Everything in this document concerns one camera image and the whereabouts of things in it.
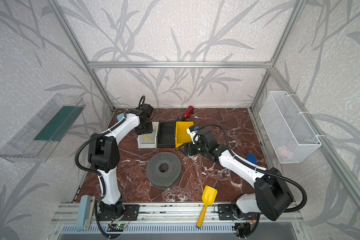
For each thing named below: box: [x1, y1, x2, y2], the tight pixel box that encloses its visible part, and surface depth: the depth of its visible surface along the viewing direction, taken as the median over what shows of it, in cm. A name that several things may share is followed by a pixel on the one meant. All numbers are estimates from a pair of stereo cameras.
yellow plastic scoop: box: [196, 185, 218, 229], surface depth 80 cm
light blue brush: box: [117, 113, 125, 122], surface depth 118 cm
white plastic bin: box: [137, 121, 159, 149], surface depth 101 cm
